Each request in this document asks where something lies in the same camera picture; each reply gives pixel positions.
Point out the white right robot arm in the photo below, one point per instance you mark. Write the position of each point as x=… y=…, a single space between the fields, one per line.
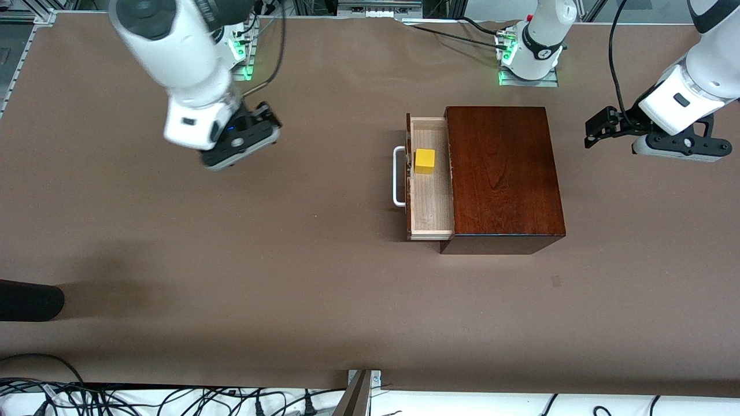
x=185 y=58

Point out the black foam cylinder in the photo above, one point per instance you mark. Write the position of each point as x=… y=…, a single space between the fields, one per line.
x=29 y=300

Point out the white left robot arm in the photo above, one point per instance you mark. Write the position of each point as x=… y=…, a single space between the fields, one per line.
x=688 y=98

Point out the yellow block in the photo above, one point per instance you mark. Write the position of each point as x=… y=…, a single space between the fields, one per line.
x=425 y=162

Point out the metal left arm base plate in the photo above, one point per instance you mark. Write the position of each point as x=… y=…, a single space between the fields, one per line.
x=529 y=82

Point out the dark red-brown wooden cabinet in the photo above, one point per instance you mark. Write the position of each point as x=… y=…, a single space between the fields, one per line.
x=503 y=173

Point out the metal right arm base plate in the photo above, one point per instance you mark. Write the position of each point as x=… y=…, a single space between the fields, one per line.
x=247 y=66

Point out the brown table cover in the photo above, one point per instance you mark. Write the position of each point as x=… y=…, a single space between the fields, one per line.
x=231 y=260

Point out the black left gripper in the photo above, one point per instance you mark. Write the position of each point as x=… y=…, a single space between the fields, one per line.
x=628 y=118

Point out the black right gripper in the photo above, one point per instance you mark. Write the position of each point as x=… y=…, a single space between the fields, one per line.
x=267 y=110

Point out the metal bracket with brown wedge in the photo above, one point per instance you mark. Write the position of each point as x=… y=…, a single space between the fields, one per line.
x=358 y=396

